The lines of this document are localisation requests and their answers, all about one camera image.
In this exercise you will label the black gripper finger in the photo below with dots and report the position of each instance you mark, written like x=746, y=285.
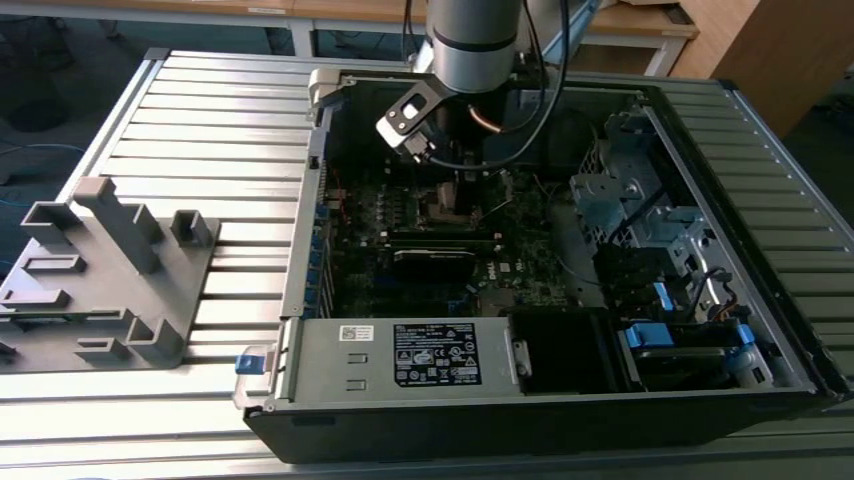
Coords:
x=470, y=192

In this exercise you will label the metal CPU socket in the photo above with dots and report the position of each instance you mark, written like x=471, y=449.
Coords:
x=434, y=224

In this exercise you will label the green motherboard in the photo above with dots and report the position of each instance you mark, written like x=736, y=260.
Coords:
x=528, y=250

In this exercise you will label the plastic fan shroud panel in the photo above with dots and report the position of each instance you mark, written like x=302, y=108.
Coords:
x=361, y=130

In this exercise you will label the black graphics card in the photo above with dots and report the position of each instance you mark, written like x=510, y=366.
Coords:
x=434, y=265

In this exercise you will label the metal disk bay cage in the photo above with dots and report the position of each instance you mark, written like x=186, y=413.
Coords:
x=601, y=192

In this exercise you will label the black connector bundle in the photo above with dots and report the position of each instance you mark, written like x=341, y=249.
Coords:
x=628, y=270

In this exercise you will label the blue plastic drive clip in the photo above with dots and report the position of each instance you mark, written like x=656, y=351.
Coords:
x=661, y=295

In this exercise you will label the blue disk carrier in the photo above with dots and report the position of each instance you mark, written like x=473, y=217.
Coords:
x=644, y=334

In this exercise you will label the silver power supply unit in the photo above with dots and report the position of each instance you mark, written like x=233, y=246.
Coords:
x=321, y=370

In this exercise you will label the black hard disk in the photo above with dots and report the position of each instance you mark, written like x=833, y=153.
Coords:
x=681, y=367

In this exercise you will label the blue plastic case latch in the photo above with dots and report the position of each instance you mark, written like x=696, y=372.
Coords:
x=250, y=362

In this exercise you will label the black PC case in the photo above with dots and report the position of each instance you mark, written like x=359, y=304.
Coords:
x=467, y=435

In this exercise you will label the wooden cabinet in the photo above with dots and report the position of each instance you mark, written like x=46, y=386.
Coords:
x=788, y=50

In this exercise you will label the grey plastic parts rack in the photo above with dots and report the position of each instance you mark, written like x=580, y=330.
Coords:
x=134, y=300

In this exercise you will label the green RAM stick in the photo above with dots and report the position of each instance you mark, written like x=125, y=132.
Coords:
x=75, y=318

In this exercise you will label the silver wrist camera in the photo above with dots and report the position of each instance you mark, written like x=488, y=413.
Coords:
x=407, y=117

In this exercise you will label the wooden desk white frame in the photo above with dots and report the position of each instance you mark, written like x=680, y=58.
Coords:
x=201, y=6

